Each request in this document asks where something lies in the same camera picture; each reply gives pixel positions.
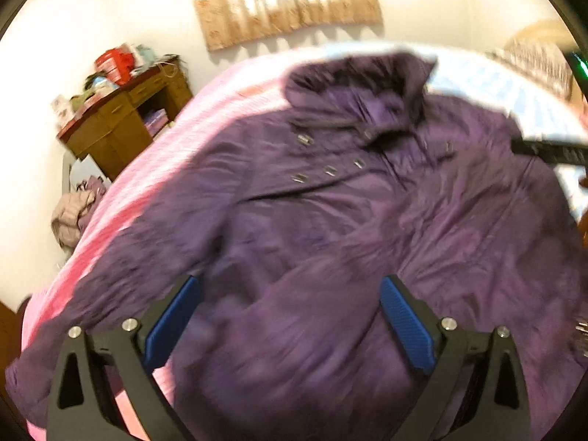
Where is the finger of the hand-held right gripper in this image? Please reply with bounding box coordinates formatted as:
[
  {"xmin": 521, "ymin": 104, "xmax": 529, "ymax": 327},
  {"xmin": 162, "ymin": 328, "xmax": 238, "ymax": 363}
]
[{"xmin": 510, "ymin": 135, "xmax": 588, "ymax": 167}]

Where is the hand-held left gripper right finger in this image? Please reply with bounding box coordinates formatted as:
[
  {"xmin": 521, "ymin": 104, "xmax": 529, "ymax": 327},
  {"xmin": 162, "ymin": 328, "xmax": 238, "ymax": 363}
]
[{"xmin": 380, "ymin": 274, "xmax": 536, "ymax": 441}]

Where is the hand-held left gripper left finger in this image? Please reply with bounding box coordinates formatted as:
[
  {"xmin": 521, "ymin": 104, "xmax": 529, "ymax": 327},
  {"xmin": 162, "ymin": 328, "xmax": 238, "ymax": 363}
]
[{"xmin": 46, "ymin": 275, "xmax": 204, "ymax": 441}]

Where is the purple padded jacket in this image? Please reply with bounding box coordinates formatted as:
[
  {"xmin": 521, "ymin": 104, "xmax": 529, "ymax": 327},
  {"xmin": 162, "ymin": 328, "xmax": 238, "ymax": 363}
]
[{"xmin": 4, "ymin": 53, "xmax": 588, "ymax": 441}]

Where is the pile of pale clothes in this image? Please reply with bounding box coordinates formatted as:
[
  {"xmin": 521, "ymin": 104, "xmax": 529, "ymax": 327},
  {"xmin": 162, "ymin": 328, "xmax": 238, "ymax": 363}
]
[{"xmin": 50, "ymin": 177, "xmax": 111, "ymax": 249}]

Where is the beige patterned pillow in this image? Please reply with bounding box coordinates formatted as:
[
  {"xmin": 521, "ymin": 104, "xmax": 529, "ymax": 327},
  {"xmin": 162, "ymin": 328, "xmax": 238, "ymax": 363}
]
[{"xmin": 487, "ymin": 21, "xmax": 576, "ymax": 102}]

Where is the light blue bed sheet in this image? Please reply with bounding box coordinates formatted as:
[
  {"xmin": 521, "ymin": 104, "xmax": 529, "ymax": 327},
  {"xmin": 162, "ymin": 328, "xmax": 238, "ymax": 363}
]
[{"xmin": 413, "ymin": 48, "xmax": 584, "ymax": 148}]

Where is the purple box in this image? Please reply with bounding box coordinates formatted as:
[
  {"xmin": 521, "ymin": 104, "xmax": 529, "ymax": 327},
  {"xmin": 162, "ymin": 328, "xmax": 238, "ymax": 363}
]
[{"xmin": 144, "ymin": 109, "xmax": 169, "ymax": 137}]

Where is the pink fleece blanket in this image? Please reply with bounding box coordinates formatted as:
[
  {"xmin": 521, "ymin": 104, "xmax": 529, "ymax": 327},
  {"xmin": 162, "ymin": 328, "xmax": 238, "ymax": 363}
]
[{"xmin": 21, "ymin": 62, "xmax": 297, "ymax": 441}]

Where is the brown wooden desk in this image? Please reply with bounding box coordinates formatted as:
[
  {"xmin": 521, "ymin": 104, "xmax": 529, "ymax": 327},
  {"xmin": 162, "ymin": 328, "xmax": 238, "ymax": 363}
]
[{"xmin": 57, "ymin": 62, "xmax": 194, "ymax": 182}]

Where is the white printed card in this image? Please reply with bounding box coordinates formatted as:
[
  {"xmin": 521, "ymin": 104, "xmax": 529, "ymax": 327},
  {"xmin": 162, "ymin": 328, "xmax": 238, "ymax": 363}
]
[{"xmin": 52, "ymin": 96, "xmax": 75, "ymax": 126}]

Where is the red box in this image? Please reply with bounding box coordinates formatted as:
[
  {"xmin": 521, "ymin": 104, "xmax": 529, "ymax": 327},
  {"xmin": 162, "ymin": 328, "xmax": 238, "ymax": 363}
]
[{"xmin": 95, "ymin": 47, "xmax": 137, "ymax": 86}]

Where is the beige patterned curtain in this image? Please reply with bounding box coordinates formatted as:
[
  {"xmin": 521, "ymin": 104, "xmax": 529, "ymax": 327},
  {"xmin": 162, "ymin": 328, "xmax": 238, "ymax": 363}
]
[{"xmin": 193, "ymin": 0, "xmax": 384, "ymax": 52}]

